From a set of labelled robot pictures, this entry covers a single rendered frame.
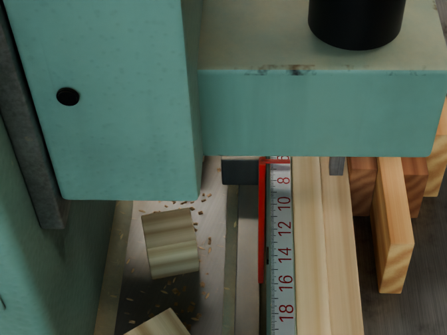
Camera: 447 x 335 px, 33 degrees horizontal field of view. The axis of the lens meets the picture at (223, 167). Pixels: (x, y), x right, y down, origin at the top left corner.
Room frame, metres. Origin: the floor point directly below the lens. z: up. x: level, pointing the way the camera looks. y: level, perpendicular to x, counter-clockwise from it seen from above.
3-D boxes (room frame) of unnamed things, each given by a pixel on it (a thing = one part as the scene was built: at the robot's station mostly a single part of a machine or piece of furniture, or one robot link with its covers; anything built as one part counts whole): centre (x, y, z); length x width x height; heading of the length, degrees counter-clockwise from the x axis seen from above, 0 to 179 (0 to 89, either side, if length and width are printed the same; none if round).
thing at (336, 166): (0.33, -0.08, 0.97); 0.01 x 0.01 x 0.05; 86
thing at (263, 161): (0.33, -0.03, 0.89); 0.02 x 0.01 x 0.14; 86
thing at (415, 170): (0.41, -0.13, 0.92); 0.16 x 0.02 x 0.05; 176
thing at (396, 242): (0.39, -0.12, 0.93); 0.26 x 0.01 x 0.06; 176
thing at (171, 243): (0.37, 0.05, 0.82); 0.04 x 0.04 x 0.04; 10
